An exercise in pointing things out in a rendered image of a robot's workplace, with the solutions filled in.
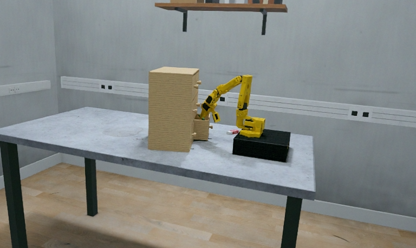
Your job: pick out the red and white eraser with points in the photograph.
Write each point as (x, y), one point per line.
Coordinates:
(232, 132)

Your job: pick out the tan wooden chest of drawers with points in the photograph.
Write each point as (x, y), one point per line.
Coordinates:
(169, 109)

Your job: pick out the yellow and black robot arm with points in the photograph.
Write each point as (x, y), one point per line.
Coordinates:
(253, 125)

